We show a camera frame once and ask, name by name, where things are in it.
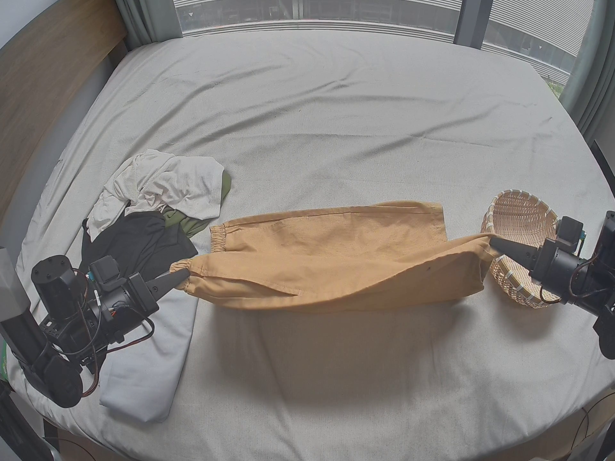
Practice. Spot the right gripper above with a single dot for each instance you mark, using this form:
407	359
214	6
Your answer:
557	269

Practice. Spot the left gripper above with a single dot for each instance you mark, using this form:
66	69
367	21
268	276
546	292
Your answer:
127	300

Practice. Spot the tan shorts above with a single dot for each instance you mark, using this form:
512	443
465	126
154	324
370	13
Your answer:
336	257

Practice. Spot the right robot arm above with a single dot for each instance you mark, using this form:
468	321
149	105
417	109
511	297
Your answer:
600	281

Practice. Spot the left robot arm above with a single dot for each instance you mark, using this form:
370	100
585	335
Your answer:
53	276

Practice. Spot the black garment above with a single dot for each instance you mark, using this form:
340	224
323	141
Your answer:
139	243

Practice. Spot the round woven basket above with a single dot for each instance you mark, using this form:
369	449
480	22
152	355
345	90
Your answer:
523	219

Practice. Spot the pale blue garment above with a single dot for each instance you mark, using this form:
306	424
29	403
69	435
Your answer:
149	377

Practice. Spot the green garment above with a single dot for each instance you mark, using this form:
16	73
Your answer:
192	226

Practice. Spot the white garment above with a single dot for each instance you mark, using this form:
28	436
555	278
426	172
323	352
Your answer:
168	180

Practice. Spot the grey-green curtain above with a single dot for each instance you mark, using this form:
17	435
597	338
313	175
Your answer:
144	7
593	65

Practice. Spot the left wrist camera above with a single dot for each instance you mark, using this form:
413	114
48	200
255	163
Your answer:
105	272

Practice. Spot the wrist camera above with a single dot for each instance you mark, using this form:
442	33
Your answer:
105	272
571	231

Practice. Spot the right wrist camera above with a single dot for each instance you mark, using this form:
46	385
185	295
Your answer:
571	231

